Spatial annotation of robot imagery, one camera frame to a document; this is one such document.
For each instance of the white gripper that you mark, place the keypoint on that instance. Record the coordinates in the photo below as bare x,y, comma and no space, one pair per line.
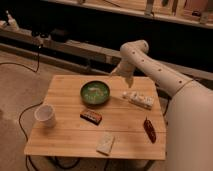
126,70

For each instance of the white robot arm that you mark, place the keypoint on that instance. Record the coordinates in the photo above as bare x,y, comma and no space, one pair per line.
189,139

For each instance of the green bowl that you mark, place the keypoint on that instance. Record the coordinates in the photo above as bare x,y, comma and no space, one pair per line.
95,92

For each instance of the white patterned box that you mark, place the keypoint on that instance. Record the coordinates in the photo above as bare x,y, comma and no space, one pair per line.
139,99

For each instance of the wooden table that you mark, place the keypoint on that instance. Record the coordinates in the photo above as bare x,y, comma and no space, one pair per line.
75,137

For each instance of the brown rectangular box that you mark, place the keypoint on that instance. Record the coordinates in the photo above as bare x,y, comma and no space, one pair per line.
91,116

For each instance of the dark red chili pepper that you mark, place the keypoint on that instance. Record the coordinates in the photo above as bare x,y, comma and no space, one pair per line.
149,129

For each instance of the black device on ledge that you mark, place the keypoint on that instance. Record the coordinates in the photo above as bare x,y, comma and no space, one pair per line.
59,35

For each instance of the white cup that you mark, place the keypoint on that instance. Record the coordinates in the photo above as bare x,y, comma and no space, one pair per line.
45,115

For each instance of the white spray bottle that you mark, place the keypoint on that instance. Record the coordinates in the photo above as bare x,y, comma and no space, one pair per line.
12,22

